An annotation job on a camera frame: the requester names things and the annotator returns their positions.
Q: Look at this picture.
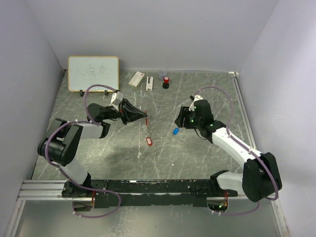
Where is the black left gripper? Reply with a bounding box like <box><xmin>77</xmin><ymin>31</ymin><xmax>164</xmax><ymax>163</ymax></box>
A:
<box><xmin>103</xmin><ymin>98</ymin><xmax>147</xmax><ymax>125</ymax></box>

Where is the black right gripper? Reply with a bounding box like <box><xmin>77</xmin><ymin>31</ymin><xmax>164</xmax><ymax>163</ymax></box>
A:
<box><xmin>175</xmin><ymin>106</ymin><xmax>201</xmax><ymax>129</ymax></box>

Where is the blue tagged key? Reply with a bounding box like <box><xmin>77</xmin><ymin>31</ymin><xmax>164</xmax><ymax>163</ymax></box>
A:
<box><xmin>172</xmin><ymin>127</ymin><xmax>180</xmax><ymax>135</ymax></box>

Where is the grey keyring holder red handle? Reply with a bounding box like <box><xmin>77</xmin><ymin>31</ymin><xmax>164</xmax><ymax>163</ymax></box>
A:
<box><xmin>145</xmin><ymin>117</ymin><xmax>152</xmax><ymax>137</ymax></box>

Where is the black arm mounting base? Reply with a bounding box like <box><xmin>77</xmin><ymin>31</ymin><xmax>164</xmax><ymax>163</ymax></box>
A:
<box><xmin>61</xmin><ymin>179</ymin><xmax>238</xmax><ymax>209</ymax></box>

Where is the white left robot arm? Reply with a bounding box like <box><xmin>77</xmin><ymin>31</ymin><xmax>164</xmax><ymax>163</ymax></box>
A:
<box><xmin>38</xmin><ymin>99</ymin><xmax>148</xmax><ymax>197</ymax></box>

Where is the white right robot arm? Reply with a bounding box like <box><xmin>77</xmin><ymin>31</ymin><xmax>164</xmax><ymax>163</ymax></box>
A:
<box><xmin>174</xmin><ymin>96</ymin><xmax>282</xmax><ymax>202</ymax></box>

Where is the white and green carton box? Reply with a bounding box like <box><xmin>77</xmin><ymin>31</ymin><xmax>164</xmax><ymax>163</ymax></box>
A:
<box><xmin>128</xmin><ymin>71</ymin><xmax>145</xmax><ymax>89</ymax></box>

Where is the white stapler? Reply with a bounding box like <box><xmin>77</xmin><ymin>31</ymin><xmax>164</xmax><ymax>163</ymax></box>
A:
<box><xmin>146</xmin><ymin>76</ymin><xmax>154</xmax><ymax>91</ymax></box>

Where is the red and black stamp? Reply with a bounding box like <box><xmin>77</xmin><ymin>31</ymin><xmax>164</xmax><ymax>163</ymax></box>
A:
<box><xmin>162</xmin><ymin>77</ymin><xmax>170</xmax><ymax>89</ymax></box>

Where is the clear plastic cup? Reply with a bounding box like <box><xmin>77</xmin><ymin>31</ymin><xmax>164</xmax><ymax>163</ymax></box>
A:
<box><xmin>158</xmin><ymin>68</ymin><xmax>167</xmax><ymax>80</ymax></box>

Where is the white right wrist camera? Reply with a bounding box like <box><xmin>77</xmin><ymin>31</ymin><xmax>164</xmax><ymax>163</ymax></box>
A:
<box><xmin>189</xmin><ymin>95</ymin><xmax>203</xmax><ymax>111</ymax></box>

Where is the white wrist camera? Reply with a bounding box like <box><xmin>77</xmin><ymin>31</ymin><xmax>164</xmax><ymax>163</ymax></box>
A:
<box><xmin>111</xmin><ymin>91</ymin><xmax>123</xmax><ymax>111</ymax></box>
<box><xmin>189</xmin><ymin>95</ymin><xmax>203</xmax><ymax>111</ymax></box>

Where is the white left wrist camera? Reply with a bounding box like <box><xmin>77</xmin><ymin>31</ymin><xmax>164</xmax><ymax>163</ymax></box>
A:
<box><xmin>111</xmin><ymin>91</ymin><xmax>123</xmax><ymax>111</ymax></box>

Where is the small whiteboard with yellow frame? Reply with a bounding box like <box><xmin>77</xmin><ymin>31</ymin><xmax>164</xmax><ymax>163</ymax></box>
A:
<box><xmin>67</xmin><ymin>56</ymin><xmax>119</xmax><ymax>92</ymax></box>

